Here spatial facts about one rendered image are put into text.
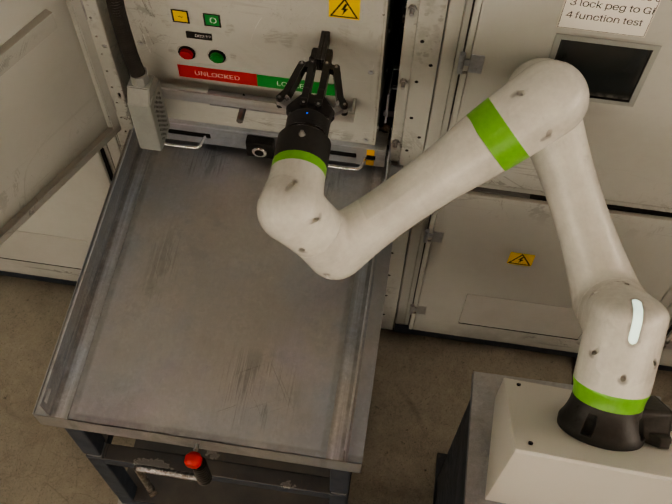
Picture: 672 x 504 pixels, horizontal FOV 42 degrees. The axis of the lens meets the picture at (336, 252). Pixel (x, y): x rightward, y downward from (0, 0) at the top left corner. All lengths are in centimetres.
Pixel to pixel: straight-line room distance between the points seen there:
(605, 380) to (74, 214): 146
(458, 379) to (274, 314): 100
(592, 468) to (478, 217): 76
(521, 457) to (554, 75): 61
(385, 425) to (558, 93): 140
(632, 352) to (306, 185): 59
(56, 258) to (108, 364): 96
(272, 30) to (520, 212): 73
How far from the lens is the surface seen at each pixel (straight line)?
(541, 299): 238
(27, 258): 273
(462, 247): 217
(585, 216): 161
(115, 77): 191
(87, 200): 232
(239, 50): 172
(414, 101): 177
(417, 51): 167
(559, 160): 158
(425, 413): 258
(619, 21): 158
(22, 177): 193
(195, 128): 192
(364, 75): 171
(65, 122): 194
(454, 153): 141
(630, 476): 152
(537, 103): 139
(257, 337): 173
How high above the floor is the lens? 241
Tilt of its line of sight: 60 degrees down
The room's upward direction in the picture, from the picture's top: 2 degrees clockwise
